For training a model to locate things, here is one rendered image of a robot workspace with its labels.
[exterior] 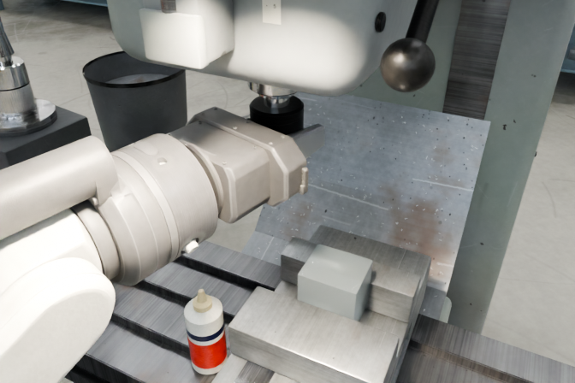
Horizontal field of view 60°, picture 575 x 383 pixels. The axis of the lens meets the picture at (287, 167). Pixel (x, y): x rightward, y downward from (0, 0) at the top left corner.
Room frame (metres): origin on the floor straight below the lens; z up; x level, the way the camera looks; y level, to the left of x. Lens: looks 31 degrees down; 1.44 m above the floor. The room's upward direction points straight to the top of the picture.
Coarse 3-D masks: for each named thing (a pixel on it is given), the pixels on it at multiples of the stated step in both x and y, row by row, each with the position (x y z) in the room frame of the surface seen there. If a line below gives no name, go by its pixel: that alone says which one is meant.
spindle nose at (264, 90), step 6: (252, 84) 0.38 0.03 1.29; (258, 84) 0.37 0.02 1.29; (252, 90) 0.38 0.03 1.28; (258, 90) 0.37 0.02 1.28; (264, 90) 0.37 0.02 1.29; (270, 90) 0.37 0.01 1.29; (276, 90) 0.37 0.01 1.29; (282, 90) 0.37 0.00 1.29; (288, 90) 0.37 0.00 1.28; (270, 96) 0.37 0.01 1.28; (276, 96) 0.37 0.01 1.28
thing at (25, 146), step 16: (48, 112) 0.60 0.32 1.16; (64, 112) 0.63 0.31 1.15; (0, 128) 0.55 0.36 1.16; (16, 128) 0.56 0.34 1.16; (32, 128) 0.56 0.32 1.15; (48, 128) 0.58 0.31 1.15; (64, 128) 0.58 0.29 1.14; (80, 128) 0.60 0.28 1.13; (0, 144) 0.53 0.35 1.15; (16, 144) 0.53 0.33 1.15; (32, 144) 0.54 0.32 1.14; (48, 144) 0.56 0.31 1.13; (64, 144) 0.58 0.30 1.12; (0, 160) 0.52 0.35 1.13; (16, 160) 0.52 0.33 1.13
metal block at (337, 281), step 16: (320, 256) 0.38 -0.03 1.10; (336, 256) 0.38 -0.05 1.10; (352, 256) 0.38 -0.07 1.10; (304, 272) 0.36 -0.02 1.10; (320, 272) 0.36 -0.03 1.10; (336, 272) 0.36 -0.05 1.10; (352, 272) 0.36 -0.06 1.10; (368, 272) 0.36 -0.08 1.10; (304, 288) 0.35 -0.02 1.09; (320, 288) 0.35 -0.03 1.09; (336, 288) 0.34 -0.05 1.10; (352, 288) 0.34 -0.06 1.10; (368, 288) 0.37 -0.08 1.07; (320, 304) 0.34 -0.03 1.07; (336, 304) 0.34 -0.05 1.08; (352, 304) 0.33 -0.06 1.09
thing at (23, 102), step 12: (24, 72) 0.60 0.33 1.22; (0, 84) 0.57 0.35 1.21; (12, 84) 0.58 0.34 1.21; (24, 84) 0.59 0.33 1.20; (0, 96) 0.57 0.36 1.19; (12, 96) 0.58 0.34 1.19; (24, 96) 0.59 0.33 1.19; (0, 108) 0.58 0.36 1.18; (12, 108) 0.58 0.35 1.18; (24, 108) 0.58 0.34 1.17; (36, 108) 0.60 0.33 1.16; (12, 120) 0.58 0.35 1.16
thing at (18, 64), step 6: (18, 60) 0.60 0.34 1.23; (0, 66) 0.58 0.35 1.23; (6, 66) 0.58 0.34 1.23; (12, 66) 0.58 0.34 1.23; (18, 66) 0.59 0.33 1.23; (24, 66) 0.60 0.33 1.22; (0, 72) 0.57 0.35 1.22; (6, 72) 0.58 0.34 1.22; (12, 72) 0.58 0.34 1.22; (18, 72) 0.59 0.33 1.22
